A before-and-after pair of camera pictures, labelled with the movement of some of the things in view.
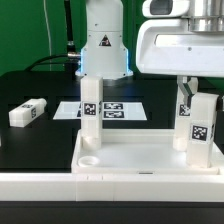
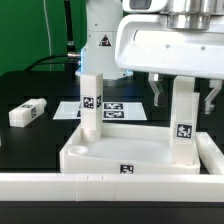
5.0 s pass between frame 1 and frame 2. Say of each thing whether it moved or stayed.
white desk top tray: moved
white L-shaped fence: stayed
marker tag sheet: stayed
